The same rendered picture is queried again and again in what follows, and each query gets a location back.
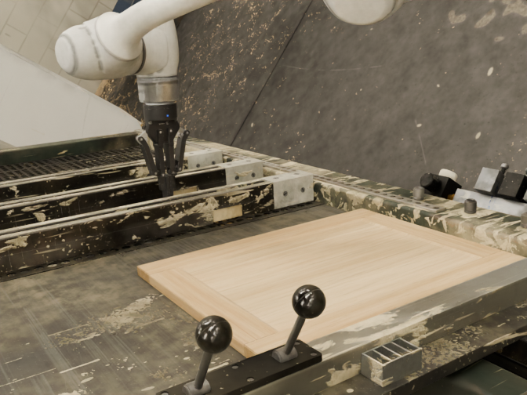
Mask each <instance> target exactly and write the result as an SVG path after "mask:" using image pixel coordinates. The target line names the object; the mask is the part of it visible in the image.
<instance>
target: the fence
mask: <svg viewBox="0 0 527 395"><path fill-rule="evenodd" d="M526 299H527V258H524V259H521V260H518V261H517V262H514V263H511V264H508V265H506V266H503V267H501V268H499V269H496V270H493V271H490V272H488V273H486V274H483V275H480V276H478V277H475V278H472V279H470V280H468V281H465V282H462V283H460V284H456V285H454V286H452V287H450V288H447V289H444V290H441V291H440V292H436V293H434V294H431V295H428V296H426V297H423V298H422V299H418V300H416V301H413V302H411V303H408V304H405V305H403V306H400V307H398V308H395V309H393V310H389V311H387V312H385V313H382V314H379V315H377V316H375V317H371V318H369V319H367V320H364V321H361V322H359V323H357V324H353V325H351V326H349V327H346V328H343V329H340V330H339V331H336V332H333V333H331V334H328V335H325V336H322V337H321V338H318V339H315V340H312V341H310V342H307V345H309V346H311V347H313V348H314V349H316V350H317V351H319V352H320V353H322V361H321V362H319V363H317V364H314V365H311V366H310V367H307V368H304V369H302V370H300V371H297V372H294V373H292V374H291V375H287V376H285V377H283V378H281V379H278V380H275V381H273V382H270V383H268V384H266V385H264V386H261V387H259V388H256V389H254V390H251V391H249V392H247V393H243V394H242V395H286V394H290V395H313V394H316V393H318V392H320V391H322V390H325V389H327V388H329V387H331V386H334V385H336V384H338V383H340V382H342V381H345V380H347V379H349V378H351V377H354V376H356V375H358V374H361V366H362V353H364V352H366V351H368V350H371V349H373V348H375V347H378V346H380V345H383V344H384V343H386V342H390V341H391V340H394V339H397V338H399V337H402V339H404V340H405V341H407V342H410V343H412V344H413V345H415V346H418V347H421V346H423V345H425V344H428V343H429V342H432V341H435V340H436V339H439V338H441V337H443V336H445V335H448V334H450V333H452V332H454V331H457V330H459V329H461V328H463V327H466V326H468V325H469V324H473V323H474V322H476V321H480V320H481V319H483V318H485V317H488V316H490V315H492V314H494V313H497V312H499V311H501V310H504V309H506V308H508V307H510V306H513V305H514V304H517V303H519V302H521V301H523V300H526Z"/></svg>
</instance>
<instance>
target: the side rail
mask: <svg viewBox="0 0 527 395"><path fill-rule="evenodd" d="M135 136H138V134H137V133H134V132H124V133H118V134H111V135H106V136H94V137H88V138H82V139H76V140H65V141H59V142H52V143H41V144H35V145H29V146H22V147H11V148H6V149H0V166H1V165H11V164H17V163H22V162H28V161H38V160H44V159H50V158H59V157H65V156H71V155H76V154H86V153H92V152H97V151H103V150H113V149H118V148H124V147H134V146H139V145H138V142H137V141H136V140H135Z"/></svg>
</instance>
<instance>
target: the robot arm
mask: <svg viewBox="0 0 527 395"><path fill-rule="evenodd" d="M216 1H218V0H142V1H140V2H138V3H136V4H135V5H133V6H131V7H130V8H128V9H127V10H125V11H124V12H122V13H120V14H119V13H115V12H106V13H103V14H102V15H100V16H98V17H96V18H94V19H91V20H88V21H86V22H84V23H83V24H81V25H76V26H73V27H70V28H69V29H67V30H66V31H64V32H63V33H62V34H61V35H60V36H59V38H58V39H57V42H56V46H55V52H56V59H57V62H58V64H59V65H60V67H61V68H62V69H63V70H65V72H66V73H67V74H69V75H70V76H72V77H75V78H80V79H83V80H90V81H95V80H108V79H114V78H122V77H124V76H126V75H131V74H136V77H137V84H138V93H139V100H140V102H141V103H145V104H143V108H144V120H145V126H144V131H143V132H142V133H141V134H140V135H139V136H135V140H136V141H137V142H138V144H139V145H140V148H141V150H142V153H143V156H144V160H145V162H146V165H147V168H148V171H149V173H150V174H151V175H153V176H157V177H158V188H159V190H162V196H163V197H164V198H167V197H171V196H173V189H174V188H176V179H175V176H176V175H177V173H178V172H181V171H182V169H183V163H184V152H185V146H186V140H187V138H188V136H189V133H190V132H189V131H188V130H186V129H182V128H181V127H180V124H179V122H178V121H177V108H176V102H173V101H175V100H178V99H179V89H178V77H177V68H178V64H179V46H178V39H177V33H176V26H175V23H174V20H173V19H176V18H177V17H179V16H182V15H184V14H187V13H189V12H192V11H194V10H196V9H199V8H201V7H203V6H205V5H208V4H210V3H213V2H216ZM323 1H324V3H325V4H326V6H327V7H328V8H329V10H330V11H331V13H332V14H333V15H334V16H336V17H337V18H339V19H340V20H342V21H344V22H346V23H349V24H354V25H371V24H377V23H379V22H381V21H383V20H385V19H387V18H388V17H389V16H391V15H392V14H394V13H395V12H396V11H397V10H398V9H399V8H400V7H401V6H402V4H403V3H405V2H408V1H411V0H323ZM176 134H177V135H178V138H177V141H176V153H175V159H174V151H173V146H174V141H173V140H174V138H175V136H176ZM147 136H148V137H149V138H150V139H151V141H152V142H153V147H154V156H155V163H154V159H153V157H152V154H151V150H150V147H149V145H148V143H147ZM163 147H165V162H164V153H163ZM165 163H166V171H167V173H168V174H167V173H165ZM155 165H156V166H155Z"/></svg>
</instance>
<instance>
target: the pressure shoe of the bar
mask: <svg viewBox="0 0 527 395"><path fill-rule="evenodd" d="M238 216H242V205H236V206H231V207H228V208H222V209H217V210H214V211H213V222H217V221H221V220H225V219H231V218H234V217H238Z"/></svg>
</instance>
